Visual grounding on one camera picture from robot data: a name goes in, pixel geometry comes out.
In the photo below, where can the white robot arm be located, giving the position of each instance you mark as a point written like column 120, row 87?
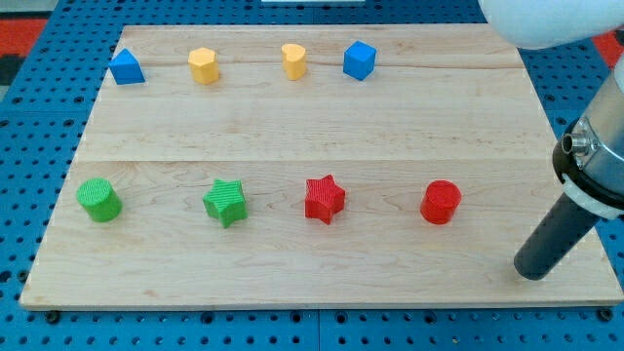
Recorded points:
column 596, row 141

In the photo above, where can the red star block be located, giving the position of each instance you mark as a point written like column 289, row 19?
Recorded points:
column 324, row 198

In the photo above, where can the green star block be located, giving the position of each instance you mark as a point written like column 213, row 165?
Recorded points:
column 226, row 202

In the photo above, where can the blue cube block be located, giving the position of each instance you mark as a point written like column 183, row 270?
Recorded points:
column 359, row 60

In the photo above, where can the light wooden board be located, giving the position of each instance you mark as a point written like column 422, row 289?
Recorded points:
column 444, row 101

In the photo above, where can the yellow heart block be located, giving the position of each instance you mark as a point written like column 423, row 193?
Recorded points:
column 294, row 60

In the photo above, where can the red cylinder block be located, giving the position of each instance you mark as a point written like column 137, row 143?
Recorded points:
column 440, row 201

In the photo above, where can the yellow hexagon block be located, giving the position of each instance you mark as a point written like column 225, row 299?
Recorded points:
column 203, row 65

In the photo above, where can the green cylinder block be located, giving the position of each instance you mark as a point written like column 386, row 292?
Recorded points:
column 99, row 200

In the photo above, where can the blue triangular prism block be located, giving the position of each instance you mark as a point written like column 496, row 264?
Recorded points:
column 126, row 69

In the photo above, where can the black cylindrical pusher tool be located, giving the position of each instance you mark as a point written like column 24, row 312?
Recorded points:
column 559, row 231

